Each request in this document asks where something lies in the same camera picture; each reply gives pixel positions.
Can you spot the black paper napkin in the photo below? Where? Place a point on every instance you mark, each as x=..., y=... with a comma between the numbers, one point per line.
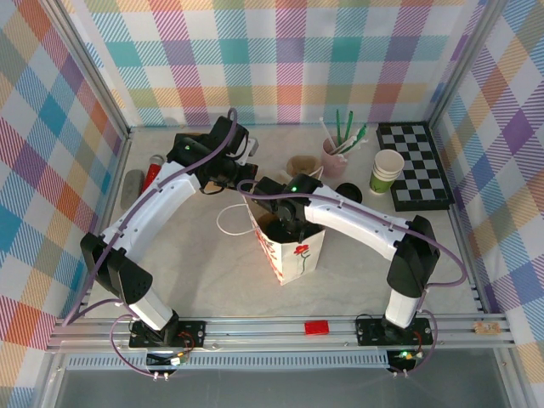
x=183, y=135

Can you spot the white floral paper bag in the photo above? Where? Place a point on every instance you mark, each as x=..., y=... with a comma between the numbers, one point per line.
x=302, y=263

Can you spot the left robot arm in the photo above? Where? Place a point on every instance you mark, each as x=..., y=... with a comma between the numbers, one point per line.
x=149, y=204

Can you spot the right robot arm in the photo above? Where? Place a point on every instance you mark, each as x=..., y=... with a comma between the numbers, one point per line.
x=361, y=221

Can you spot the pink metal bucket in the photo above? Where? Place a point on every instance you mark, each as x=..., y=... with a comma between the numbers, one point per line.
x=333, y=168

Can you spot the black plastic cup lid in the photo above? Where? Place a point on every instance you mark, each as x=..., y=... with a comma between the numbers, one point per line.
x=350, y=202
x=349, y=191

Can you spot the red glitter tube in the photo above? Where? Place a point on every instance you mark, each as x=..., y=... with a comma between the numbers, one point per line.
x=151, y=176

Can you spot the white plastic straw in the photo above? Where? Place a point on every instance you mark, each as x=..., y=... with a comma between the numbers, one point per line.
x=326, y=129

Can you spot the green stir stick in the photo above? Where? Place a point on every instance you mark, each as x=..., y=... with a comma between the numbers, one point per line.
x=338, y=125
x=349, y=125

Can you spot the green paper wrapped straw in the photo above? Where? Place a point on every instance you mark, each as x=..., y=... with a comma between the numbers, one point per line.
x=360, y=132

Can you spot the red plastic block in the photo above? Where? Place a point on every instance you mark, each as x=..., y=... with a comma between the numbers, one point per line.
x=316, y=327

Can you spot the black folding chessboard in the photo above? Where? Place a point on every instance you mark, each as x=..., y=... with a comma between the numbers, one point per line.
x=416, y=161

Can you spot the small controller circuit board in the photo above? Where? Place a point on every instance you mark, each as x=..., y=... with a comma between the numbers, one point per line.
x=404, y=355
x=166, y=360

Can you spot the small brown circuit board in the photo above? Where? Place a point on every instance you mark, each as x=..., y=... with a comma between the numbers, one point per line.
x=486, y=329

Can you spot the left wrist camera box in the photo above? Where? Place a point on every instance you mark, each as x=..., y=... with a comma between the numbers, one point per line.
x=248, y=149

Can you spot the aluminium frame rail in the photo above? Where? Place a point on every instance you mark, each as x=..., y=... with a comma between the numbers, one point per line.
x=263, y=336
x=453, y=178
x=120, y=149

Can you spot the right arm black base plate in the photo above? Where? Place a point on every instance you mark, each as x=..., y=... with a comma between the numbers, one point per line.
x=370, y=336

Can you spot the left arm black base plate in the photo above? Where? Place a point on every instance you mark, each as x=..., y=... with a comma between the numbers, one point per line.
x=191, y=333

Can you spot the aluminium frame post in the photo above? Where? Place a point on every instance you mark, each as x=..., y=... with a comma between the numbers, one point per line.
x=462, y=64
x=90, y=64

